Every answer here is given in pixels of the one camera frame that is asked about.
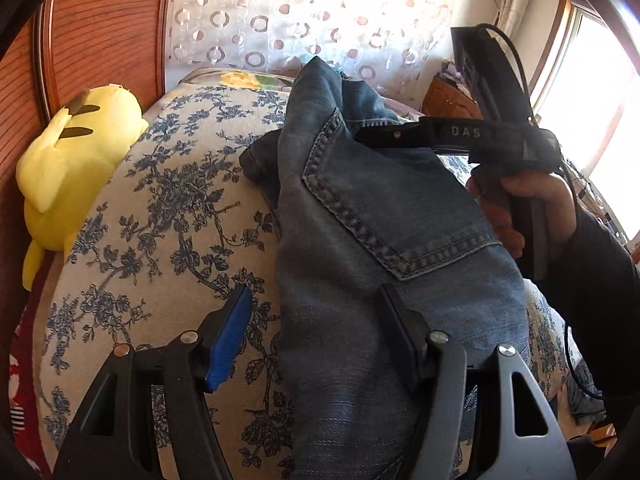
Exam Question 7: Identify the blue denim jeans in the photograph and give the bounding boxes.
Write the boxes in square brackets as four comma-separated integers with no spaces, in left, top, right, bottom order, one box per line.
[241,58,528,479]

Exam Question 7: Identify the person's right hand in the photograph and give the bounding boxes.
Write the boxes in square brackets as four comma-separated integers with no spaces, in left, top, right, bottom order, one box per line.
[465,171,577,260]

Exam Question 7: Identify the long wooden cabinet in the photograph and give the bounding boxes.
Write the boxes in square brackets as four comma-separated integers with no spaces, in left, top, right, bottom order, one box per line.
[421,75,483,119]

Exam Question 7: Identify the blue floral bed sheet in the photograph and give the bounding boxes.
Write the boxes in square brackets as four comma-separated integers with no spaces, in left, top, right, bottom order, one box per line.
[38,81,584,480]

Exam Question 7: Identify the yellow plush toy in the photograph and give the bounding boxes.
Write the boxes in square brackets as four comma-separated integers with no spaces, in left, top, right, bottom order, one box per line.
[16,84,149,290]

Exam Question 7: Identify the colourful floral blanket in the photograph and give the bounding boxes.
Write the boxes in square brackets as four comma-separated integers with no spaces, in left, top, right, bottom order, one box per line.
[180,67,294,92]

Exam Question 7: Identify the window with wooden frame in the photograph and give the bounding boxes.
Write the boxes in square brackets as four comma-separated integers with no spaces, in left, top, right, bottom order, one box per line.
[535,0,639,244]

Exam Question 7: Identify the wooden louvered wardrobe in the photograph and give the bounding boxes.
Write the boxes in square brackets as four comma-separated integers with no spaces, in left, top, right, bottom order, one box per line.
[1,0,167,313]

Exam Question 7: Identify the white circle-pattern curtain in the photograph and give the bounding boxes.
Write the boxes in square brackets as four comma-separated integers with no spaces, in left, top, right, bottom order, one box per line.
[165,0,497,108]

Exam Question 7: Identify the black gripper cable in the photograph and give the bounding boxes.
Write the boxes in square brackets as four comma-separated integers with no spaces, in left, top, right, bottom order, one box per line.
[474,22,609,403]

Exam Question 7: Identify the dark sleeved right forearm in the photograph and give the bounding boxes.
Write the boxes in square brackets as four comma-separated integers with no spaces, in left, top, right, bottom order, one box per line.
[536,210,640,431]

